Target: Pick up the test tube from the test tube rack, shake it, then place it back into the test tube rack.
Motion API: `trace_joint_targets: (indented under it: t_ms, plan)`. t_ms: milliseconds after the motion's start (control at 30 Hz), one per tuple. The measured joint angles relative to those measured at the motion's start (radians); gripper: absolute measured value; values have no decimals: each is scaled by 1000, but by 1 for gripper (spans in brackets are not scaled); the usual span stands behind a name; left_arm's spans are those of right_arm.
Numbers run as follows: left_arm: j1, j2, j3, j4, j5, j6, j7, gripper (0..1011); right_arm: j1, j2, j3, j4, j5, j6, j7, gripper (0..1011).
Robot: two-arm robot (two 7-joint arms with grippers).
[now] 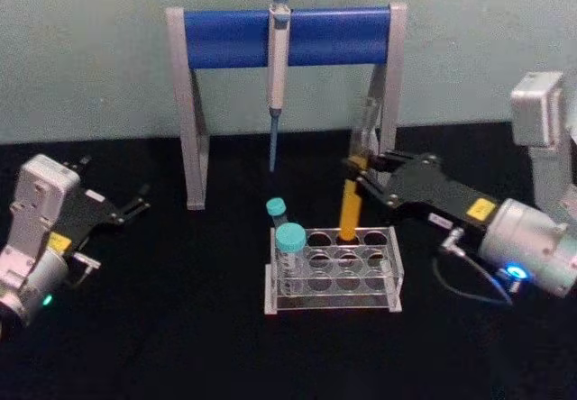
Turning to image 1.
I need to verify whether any thin dark cable silver plug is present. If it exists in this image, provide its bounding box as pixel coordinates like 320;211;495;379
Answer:
62;250;102;287
431;227;516;307

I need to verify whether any clear plastic tube rack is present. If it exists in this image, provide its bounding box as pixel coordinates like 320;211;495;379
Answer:
263;225;404;316

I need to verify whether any large clear tube teal cap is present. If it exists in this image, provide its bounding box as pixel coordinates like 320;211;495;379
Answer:
274;222;308;294

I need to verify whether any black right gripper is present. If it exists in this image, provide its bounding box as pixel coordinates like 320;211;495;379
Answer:
342;150;500;240

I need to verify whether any small clear tube teal cap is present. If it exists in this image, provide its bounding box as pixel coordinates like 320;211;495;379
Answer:
265;197;289;231

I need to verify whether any white pipette with blue tip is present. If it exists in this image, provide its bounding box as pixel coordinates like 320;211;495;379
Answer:
266;0;292;174

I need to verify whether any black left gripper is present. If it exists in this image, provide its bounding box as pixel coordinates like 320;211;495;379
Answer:
48;155;152;254

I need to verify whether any black table cloth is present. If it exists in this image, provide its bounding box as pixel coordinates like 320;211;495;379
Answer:
0;122;577;400

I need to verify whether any orange tube with orange cap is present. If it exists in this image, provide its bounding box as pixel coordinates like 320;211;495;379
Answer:
338;155;368;243

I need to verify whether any grey pipette stand blue bar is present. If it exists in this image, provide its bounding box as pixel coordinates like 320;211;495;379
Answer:
164;0;409;212

